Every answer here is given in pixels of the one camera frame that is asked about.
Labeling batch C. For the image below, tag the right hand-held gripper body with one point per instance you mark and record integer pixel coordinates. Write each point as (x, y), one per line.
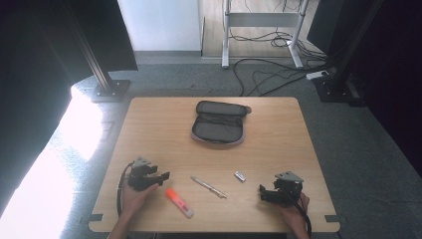
(288, 191)

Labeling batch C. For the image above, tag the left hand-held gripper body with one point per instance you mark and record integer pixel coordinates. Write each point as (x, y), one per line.
(139, 177)

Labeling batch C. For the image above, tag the orange highlighter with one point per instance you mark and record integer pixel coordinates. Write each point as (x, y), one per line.
(179, 201)

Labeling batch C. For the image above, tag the white eraser with blue sleeve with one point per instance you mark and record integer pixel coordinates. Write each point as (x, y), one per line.
(240, 176)

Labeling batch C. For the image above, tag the silver pen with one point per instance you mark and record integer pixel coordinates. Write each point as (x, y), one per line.
(208, 187)

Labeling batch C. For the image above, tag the grey fabric pencil case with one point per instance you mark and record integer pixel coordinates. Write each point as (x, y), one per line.
(217, 127)

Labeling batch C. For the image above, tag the person's left hand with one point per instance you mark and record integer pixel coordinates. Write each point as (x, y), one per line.
(134, 200)

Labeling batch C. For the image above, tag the person's right hand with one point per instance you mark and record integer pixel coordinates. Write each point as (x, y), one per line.
(295, 214)

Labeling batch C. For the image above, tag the grey table edge clip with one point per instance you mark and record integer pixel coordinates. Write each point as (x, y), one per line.
(333, 218)
(94, 217)

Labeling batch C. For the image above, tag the black metal stand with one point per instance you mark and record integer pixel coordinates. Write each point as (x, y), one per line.
(335, 88)
(106, 84)

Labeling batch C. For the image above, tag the white power strip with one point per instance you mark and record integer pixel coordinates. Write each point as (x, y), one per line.
(316, 75)

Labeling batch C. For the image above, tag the black curtain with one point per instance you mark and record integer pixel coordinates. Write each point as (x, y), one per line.
(394, 83)
(30, 83)

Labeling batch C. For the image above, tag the white desk frame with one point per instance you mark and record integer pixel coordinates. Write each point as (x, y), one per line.
(262, 20)

